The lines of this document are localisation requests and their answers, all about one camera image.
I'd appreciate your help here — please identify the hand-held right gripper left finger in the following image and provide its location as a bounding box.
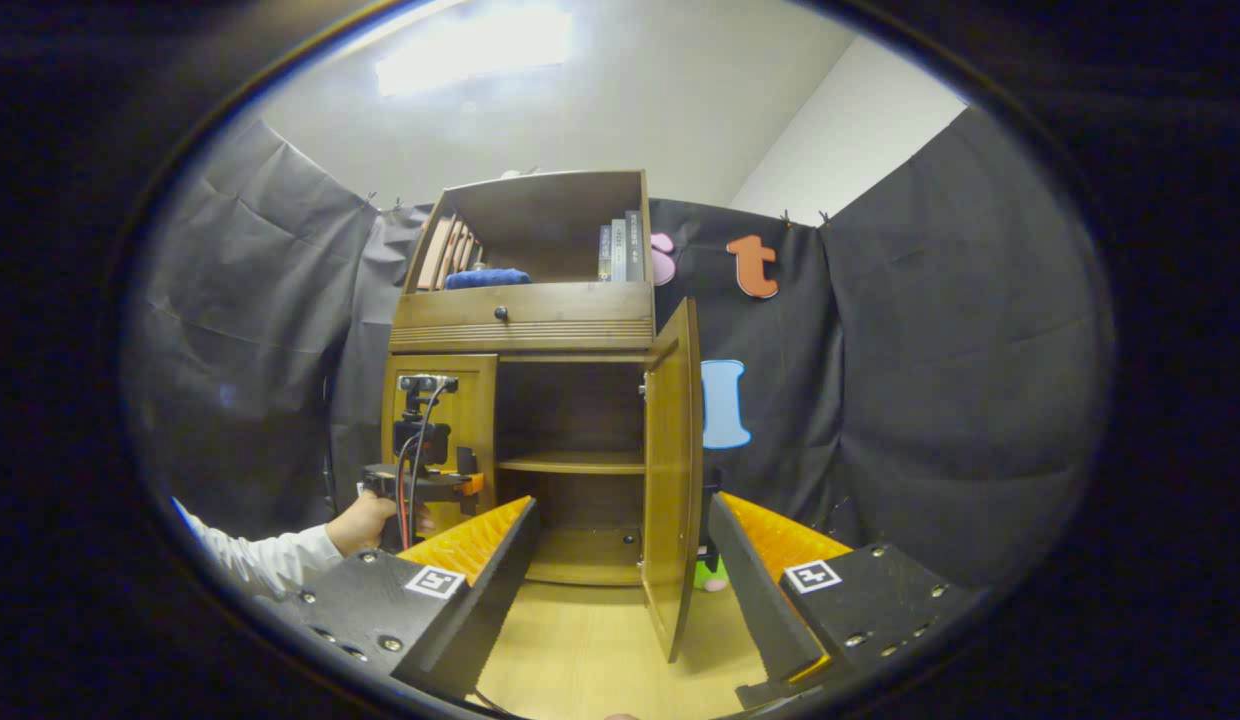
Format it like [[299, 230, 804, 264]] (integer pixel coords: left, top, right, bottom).
[[275, 495, 542, 703]]

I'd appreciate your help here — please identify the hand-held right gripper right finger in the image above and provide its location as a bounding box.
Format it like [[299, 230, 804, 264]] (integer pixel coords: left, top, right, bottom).
[[707, 491, 974, 712]]

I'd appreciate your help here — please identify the blue folded towel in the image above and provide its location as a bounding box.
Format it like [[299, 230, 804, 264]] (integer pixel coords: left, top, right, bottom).
[[443, 268, 533, 291]]

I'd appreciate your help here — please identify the wooden drawer with black knob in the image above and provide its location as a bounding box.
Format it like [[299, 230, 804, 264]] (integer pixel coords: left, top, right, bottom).
[[390, 282, 656, 353]]

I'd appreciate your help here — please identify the wooden double-door shoe cabinet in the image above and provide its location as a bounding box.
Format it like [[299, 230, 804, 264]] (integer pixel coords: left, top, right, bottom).
[[382, 168, 657, 588]]

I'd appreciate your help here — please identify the wooden shoe cabinet door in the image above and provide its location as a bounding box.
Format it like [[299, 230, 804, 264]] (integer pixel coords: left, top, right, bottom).
[[382, 353, 499, 536], [640, 297, 703, 663]]

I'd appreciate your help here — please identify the black backdrop cloth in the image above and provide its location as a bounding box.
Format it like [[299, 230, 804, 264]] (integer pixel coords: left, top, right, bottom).
[[120, 105, 1116, 601]]

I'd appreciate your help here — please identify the wooden inner shelf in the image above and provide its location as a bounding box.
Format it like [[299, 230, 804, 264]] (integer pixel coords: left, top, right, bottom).
[[497, 450, 646, 476]]

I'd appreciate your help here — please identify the gripper camera cable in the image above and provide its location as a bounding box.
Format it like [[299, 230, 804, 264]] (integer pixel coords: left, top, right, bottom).
[[396, 383, 449, 551]]

